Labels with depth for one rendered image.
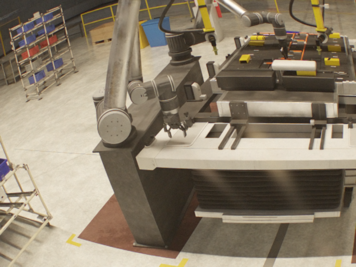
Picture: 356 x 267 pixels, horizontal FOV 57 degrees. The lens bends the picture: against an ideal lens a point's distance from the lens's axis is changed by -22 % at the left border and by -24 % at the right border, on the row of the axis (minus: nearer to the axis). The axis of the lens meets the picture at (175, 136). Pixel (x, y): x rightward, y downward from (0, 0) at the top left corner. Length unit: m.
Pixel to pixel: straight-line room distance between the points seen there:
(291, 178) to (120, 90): 1.10
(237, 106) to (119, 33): 0.91
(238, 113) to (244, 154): 0.38
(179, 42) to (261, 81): 1.36
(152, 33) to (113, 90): 6.70
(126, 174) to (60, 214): 1.39
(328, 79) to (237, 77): 0.72
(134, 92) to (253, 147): 0.74
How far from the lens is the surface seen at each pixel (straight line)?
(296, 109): 2.50
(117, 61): 2.21
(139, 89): 2.34
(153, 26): 8.83
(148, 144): 2.61
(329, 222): 2.95
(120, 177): 2.72
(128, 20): 2.17
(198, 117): 2.76
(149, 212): 2.83
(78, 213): 3.79
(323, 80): 2.58
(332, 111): 2.47
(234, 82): 2.74
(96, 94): 2.56
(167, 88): 2.37
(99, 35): 11.79
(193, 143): 2.53
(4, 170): 3.41
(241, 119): 2.61
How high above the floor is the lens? 2.01
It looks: 26 degrees down
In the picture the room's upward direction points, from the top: 15 degrees counter-clockwise
